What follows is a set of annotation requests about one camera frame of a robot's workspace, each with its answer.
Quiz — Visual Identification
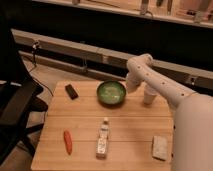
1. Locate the orange carrot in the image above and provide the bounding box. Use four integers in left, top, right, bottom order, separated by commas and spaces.
63, 130, 72, 155

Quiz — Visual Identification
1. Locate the beige sponge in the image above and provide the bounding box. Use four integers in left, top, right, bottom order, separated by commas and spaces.
152, 136, 168, 161

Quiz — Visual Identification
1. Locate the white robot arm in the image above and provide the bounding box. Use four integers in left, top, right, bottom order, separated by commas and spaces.
126, 54, 213, 171

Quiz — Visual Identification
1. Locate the black floor cable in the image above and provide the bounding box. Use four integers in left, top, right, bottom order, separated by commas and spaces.
20, 41, 55, 98

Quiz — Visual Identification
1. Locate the black rectangular block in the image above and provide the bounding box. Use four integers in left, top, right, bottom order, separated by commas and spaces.
65, 84, 78, 100

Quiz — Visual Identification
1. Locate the clear plastic bottle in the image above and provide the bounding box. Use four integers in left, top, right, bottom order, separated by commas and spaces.
96, 117, 109, 159

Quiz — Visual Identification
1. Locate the green ceramic bowl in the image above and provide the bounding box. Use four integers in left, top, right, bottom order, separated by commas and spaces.
96, 80, 126, 105

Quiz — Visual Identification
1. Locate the black office chair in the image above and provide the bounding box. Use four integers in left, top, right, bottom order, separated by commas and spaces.
0, 19, 48, 165

